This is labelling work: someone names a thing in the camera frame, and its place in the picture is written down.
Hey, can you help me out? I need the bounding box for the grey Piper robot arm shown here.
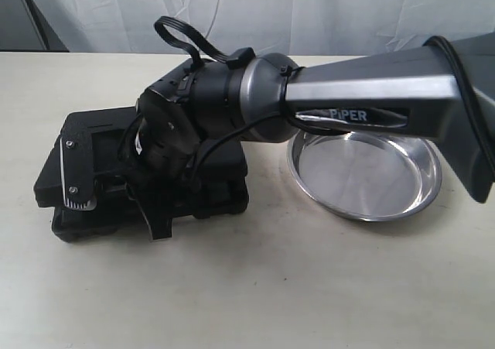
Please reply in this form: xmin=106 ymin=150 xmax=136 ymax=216
xmin=99 ymin=34 xmax=494 ymax=238

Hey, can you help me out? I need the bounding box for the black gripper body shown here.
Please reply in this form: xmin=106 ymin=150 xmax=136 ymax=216
xmin=92 ymin=89 xmax=200 ymax=208

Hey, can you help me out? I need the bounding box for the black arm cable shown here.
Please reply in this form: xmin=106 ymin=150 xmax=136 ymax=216
xmin=153 ymin=15 xmax=495 ymax=210

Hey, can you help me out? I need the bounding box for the round stainless steel tray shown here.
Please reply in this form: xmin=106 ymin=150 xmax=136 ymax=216
xmin=287 ymin=132 xmax=442 ymax=223

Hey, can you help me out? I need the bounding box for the white backdrop cloth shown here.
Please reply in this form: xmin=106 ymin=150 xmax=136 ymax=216
xmin=33 ymin=0 xmax=494 ymax=55

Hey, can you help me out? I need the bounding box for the black plastic tool case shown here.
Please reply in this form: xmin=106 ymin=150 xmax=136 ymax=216
xmin=33 ymin=111 xmax=249 ymax=243

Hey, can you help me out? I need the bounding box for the black wrist camera plate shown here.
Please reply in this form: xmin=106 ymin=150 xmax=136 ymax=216
xmin=60 ymin=123 xmax=97 ymax=211

